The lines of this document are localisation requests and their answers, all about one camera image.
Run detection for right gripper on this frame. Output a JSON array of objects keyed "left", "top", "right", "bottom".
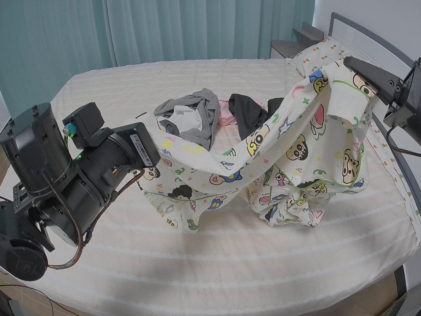
[{"left": 344, "top": 56, "right": 421, "bottom": 111}]

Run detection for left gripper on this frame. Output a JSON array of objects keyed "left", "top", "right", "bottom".
[{"left": 43, "top": 122, "right": 162, "bottom": 246}]

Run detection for white printed pyjama top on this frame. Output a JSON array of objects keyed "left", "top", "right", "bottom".
[{"left": 136, "top": 56, "right": 374, "bottom": 231}]

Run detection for dark grey garment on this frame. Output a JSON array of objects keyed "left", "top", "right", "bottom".
[{"left": 164, "top": 120, "right": 185, "bottom": 137}]

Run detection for white printed pillow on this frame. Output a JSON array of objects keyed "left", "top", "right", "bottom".
[{"left": 288, "top": 36, "right": 351, "bottom": 80}]

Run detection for white garment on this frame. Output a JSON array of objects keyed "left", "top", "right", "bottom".
[{"left": 157, "top": 105, "right": 206, "bottom": 132}]

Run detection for light grey garment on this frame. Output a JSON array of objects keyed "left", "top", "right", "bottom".
[{"left": 154, "top": 88, "right": 219, "bottom": 152}]

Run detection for grey bedside table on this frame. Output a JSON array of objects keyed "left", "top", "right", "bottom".
[{"left": 270, "top": 22, "right": 324, "bottom": 59}]

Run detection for pink garment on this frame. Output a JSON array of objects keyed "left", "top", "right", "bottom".
[{"left": 217, "top": 98, "right": 264, "bottom": 126}]

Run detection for black shirt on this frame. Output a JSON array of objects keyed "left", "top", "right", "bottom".
[{"left": 228, "top": 93, "right": 285, "bottom": 141}]

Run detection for blue-green curtain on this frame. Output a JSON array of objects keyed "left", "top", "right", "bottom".
[{"left": 0, "top": 0, "right": 318, "bottom": 121}]

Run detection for bed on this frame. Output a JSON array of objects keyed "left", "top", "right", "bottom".
[{"left": 13, "top": 12, "right": 421, "bottom": 310}]

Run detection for black cable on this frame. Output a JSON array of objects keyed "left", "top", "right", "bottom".
[
  {"left": 43, "top": 169, "right": 146, "bottom": 271},
  {"left": 386, "top": 127, "right": 421, "bottom": 157}
]

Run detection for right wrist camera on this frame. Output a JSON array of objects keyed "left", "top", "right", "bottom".
[{"left": 383, "top": 106, "right": 421, "bottom": 128}]

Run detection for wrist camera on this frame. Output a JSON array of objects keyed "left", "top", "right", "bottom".
[
  {"left": 62, "top": 102, "right": 114, "bottom": 151},
  {"left": 383, "top": 106, "right": 421, "bottom": 128}
]

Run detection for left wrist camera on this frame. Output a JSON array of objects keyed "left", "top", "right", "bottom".
[{"left": 62, "top": 102, "right": 114, "bottom": 151}]

